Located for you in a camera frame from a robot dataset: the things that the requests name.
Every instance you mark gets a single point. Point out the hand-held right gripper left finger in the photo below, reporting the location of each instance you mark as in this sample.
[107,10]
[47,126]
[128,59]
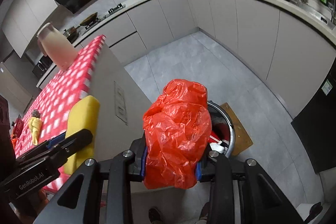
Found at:
[144,161]

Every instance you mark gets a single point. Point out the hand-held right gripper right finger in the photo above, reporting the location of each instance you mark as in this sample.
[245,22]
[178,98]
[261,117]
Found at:
[198,171]

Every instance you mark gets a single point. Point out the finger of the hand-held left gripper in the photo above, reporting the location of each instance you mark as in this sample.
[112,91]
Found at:
[56,140]
[78,140]

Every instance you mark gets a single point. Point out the yellow sponge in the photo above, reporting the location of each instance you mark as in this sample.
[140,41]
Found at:
[84,113]

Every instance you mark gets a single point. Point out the red plastic bag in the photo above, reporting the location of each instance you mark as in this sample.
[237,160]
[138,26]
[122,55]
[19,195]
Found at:
[178,134]

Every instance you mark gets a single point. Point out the round metal trash bin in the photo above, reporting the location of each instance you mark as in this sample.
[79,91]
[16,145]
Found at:
[229,140]

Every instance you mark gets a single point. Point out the person's left hand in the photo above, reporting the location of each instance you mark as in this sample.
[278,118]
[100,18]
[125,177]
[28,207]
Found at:
[26,211]

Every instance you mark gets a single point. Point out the yellow cloth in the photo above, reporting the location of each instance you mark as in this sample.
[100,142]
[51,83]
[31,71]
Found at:
[35,127]

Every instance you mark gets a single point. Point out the steel wool scrubber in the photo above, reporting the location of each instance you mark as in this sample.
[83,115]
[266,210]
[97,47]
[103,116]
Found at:
[36,113]

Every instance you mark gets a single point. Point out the red pouch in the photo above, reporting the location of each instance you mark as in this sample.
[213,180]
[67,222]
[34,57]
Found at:
[17,128]

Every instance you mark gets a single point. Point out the person's right shoe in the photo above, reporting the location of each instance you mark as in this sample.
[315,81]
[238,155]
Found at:
[204,212]

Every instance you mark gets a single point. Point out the person's shoe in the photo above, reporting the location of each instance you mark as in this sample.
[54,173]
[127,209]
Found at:
[155,216]
[204,212]

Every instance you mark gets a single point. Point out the dark red cloth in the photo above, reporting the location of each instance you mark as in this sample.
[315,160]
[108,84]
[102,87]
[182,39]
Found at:
[6,129]

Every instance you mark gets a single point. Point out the table side socket panel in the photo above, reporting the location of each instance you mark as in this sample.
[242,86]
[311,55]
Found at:
[120,106]

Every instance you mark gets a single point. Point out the person's left shoe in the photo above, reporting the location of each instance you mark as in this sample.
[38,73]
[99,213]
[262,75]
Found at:
[155,216]

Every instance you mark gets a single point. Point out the wooden board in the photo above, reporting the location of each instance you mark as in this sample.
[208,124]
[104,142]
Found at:
[241,134]

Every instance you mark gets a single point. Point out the grey refrigerator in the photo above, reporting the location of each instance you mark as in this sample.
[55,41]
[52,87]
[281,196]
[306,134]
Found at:
[10,87]

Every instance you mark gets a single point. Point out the black countertop oven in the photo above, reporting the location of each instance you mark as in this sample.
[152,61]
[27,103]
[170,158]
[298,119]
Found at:
[42,66]

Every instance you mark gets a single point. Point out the grey kitchen island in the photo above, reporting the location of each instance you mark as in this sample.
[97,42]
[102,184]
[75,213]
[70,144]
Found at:
[113,69]

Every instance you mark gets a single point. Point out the pink thermos jug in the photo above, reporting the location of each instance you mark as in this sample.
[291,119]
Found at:
[60,50]

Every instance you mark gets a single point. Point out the glass pot with lid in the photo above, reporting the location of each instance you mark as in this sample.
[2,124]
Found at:
[71,33]

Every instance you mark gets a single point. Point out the wok on stove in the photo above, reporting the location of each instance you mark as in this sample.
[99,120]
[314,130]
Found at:
[89,19]

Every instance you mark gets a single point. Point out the grey kitchen counter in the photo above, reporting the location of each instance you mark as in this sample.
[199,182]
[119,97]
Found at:
[249,29]

